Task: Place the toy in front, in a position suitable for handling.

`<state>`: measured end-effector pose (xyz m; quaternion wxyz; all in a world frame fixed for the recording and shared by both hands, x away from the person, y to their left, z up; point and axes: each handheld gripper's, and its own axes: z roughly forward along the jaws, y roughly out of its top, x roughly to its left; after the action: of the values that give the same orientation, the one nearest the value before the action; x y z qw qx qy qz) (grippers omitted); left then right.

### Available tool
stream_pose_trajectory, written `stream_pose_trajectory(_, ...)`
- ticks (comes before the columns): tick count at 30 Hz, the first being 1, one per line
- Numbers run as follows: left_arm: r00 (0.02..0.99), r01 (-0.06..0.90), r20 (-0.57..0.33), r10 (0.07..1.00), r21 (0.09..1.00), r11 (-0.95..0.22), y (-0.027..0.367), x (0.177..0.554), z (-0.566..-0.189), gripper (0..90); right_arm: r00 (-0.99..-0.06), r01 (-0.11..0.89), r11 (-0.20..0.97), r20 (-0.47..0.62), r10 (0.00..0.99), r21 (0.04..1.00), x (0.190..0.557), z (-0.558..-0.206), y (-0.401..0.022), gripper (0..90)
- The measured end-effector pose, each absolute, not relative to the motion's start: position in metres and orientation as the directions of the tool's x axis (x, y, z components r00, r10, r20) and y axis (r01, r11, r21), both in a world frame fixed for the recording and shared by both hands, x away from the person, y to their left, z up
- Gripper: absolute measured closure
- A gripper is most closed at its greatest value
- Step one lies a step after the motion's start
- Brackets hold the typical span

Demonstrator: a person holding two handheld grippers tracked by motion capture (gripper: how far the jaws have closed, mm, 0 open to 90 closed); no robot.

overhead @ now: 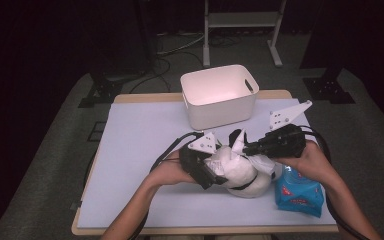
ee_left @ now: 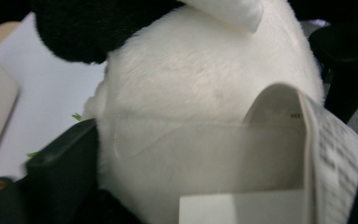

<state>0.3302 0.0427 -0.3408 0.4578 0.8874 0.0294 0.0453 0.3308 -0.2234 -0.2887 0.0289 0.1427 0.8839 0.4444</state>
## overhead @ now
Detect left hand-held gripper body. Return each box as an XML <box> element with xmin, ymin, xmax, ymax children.
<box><xmin>179</xmin><ymin>131</ymin><xmax>221</xmax><ymax>190</ymax></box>

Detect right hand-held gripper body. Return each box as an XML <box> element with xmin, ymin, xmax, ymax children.
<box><xmin>264</xmin><ymin>99</ymin><xmax>314</xmax><ymax>159</ymax></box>

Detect white wet wipe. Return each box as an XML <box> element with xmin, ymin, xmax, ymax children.
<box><xmin>231</xmin><ymin>129</ymin><xmax>276</xmax><ymax>174</ymax></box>

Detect panda plush toy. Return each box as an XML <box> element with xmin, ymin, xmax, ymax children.
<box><xmin>206</xmin><ymin>128</ymin><xmax>274</xmax><ymax>199</ymax></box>

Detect blue wet wipes pack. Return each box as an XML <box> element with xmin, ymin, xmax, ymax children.
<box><xmin>273</xmin><ymin>163</ymin><xmax>325</xmax><ymax>218</ymax></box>

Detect person's left hand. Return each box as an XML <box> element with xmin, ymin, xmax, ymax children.
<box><xmin>149</xmin><ymin>149</ymin><xmax>196</xmax><ymax>189</ymax></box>

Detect person's right hand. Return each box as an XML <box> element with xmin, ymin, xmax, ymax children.
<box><xmin>276</xmin><ymin>141</ymin><xmax>333</xmax><ymax>193</ymax></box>

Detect pale table mat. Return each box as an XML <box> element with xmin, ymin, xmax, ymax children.
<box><xmin>78</xmin><ymin>98</ymin><xmax>339</xmax><ymax>229</ymax></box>

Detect black stand base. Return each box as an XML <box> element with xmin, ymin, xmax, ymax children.
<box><xmin>302</xmin><ymin>66</ymin><xmax>356</xmax><ymax>105</ymax></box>
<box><xmin>78</xmin><ymin>66</ymin><xmax>124</xmax><ymax>109</ymax></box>

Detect white plastic basket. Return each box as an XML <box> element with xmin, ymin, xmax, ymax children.
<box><xmin>179</xmin><ymin>64</ymin><xmax>260</xmax><ymax>131</ymax></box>

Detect wooden table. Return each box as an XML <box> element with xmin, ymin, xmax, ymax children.
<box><xmin>71</xmin><ymin>89</ymin><xmax>339</xmax><ymax>236</ymax></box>

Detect left hand-held gripper cable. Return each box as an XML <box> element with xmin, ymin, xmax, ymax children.
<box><xmin>128</xmin><ymin>131</ymin><xmax>204</xmax><ymax>240</ymax></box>

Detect hand-held gripper cable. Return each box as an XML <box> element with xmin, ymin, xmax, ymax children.
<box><xmin>299</xmin><ymin>125</ymin><xmax>371</xmax><ymax>240</ymax></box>
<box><xmin>128</xmin><ymin>131</ymin><xmax>204</xmax><ymax>240</ymax></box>

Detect right hand-held gripper cable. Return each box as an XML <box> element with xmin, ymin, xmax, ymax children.
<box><xmin>299</xmin><ymin>125</ymin><xmax>371</xmax><ymax>240</ymax></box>

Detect floor cables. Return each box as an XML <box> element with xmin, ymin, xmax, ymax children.
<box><xmin>128</xmin><ymin>31</ymin><xmax>208</xmax><ymax>94</ymax></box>

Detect white metal stand frame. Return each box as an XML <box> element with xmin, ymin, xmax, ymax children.
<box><xmin>202</xmin><ymin>0</ymin><xmax>288</xmax><ymax>69</ymax></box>

